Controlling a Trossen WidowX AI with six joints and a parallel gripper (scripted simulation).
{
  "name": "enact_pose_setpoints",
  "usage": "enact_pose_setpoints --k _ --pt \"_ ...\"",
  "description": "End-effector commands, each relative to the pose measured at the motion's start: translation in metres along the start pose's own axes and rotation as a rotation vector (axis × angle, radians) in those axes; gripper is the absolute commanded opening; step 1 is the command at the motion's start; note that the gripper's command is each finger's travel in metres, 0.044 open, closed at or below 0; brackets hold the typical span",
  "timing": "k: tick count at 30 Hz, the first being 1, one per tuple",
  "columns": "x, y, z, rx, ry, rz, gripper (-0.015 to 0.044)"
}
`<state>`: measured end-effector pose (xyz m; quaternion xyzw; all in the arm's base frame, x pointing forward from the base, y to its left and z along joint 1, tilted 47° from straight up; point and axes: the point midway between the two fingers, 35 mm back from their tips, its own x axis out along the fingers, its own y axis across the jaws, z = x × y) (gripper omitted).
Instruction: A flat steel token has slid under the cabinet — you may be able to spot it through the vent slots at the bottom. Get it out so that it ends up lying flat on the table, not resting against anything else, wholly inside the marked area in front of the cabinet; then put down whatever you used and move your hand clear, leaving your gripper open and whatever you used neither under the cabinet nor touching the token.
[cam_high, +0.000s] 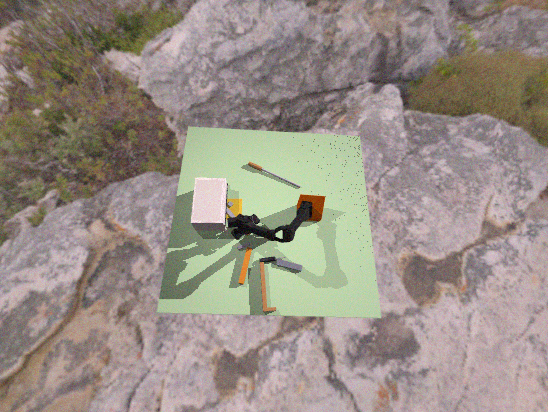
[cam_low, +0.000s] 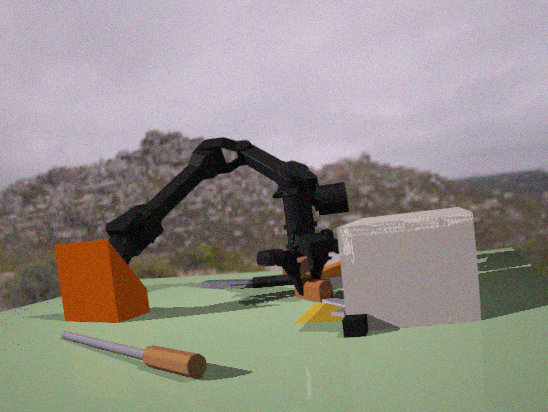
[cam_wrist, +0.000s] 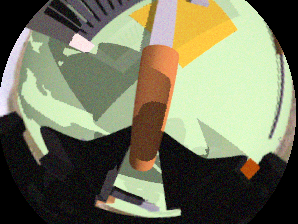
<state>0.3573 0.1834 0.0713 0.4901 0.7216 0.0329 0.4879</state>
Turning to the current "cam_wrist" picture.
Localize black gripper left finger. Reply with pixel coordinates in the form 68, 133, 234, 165
40, 125, 132, 202

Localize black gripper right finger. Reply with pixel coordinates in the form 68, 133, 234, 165
158, 132, 247, 210

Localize grey rod with brown handle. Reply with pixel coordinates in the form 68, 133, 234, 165
269, 32, 286, 140

